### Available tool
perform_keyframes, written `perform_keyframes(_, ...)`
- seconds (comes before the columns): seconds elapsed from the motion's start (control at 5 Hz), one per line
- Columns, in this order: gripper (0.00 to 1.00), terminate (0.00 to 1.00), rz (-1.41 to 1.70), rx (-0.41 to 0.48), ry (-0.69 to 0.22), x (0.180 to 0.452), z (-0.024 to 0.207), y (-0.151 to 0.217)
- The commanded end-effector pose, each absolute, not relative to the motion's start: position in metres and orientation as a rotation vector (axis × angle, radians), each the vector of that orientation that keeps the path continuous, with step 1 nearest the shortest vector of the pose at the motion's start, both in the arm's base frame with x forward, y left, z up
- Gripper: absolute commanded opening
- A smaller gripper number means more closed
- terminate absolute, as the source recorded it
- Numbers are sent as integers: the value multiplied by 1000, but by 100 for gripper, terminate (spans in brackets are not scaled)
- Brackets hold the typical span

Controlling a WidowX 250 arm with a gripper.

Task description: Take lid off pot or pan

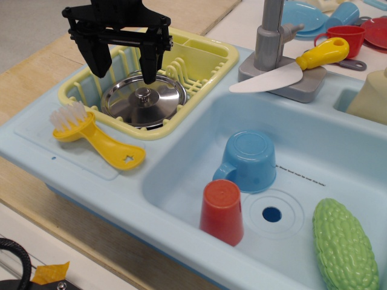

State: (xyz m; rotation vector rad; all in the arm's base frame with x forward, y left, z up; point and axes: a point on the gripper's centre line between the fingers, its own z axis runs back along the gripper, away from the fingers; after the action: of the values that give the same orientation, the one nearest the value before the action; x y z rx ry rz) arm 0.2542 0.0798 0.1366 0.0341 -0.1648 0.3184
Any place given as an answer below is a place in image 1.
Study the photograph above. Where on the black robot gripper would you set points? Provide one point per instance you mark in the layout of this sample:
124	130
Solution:
96	25

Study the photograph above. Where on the steel pot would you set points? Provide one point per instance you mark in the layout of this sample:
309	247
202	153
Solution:
145	119

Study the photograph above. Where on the steel pot lid with knob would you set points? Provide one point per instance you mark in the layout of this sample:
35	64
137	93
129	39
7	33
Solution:
145	99

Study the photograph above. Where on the yellow plastic dish rack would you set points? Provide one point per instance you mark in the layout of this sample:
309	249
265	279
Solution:
197	62

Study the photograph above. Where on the yellow dish brush white bristles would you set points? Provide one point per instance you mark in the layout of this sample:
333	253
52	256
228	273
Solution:
72	122

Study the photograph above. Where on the grey toy faucet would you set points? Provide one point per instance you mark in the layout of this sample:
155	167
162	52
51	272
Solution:
271	37

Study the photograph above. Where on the blue plastic mug upside down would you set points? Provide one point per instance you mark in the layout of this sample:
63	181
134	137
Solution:
248	161

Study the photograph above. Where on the light blue toy sink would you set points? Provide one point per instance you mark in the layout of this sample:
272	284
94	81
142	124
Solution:
142	225

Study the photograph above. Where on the red plastic cup upside down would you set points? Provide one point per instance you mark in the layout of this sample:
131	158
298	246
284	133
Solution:
221	214

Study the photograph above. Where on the light blue plastic plate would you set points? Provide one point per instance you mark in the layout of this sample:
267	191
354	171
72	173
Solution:
297	12

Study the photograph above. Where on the cream plastic item background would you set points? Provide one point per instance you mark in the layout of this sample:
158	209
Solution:
325	5

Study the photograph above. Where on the blue plastic cup background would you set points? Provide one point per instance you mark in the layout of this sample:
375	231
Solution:
346	13

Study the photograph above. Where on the red plastic teacup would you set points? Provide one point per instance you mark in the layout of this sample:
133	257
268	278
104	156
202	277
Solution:
354	35

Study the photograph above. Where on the yellow tape piece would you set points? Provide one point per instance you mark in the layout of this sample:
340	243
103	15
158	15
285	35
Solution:
50	273

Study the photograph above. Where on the cream plastic container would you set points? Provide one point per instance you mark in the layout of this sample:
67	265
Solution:
370	102

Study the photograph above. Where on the red plastic plate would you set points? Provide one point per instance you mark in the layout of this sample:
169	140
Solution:
375	32

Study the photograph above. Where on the black device with screw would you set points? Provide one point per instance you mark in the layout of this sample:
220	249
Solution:
61	285

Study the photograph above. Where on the green toy bitter gourd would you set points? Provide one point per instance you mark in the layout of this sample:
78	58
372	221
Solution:
344	253

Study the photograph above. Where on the toy knife yellow handle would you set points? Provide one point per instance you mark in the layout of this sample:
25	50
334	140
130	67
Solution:
330	51

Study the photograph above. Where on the grey utensil handle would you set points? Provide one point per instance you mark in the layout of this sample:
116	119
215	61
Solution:
352	64

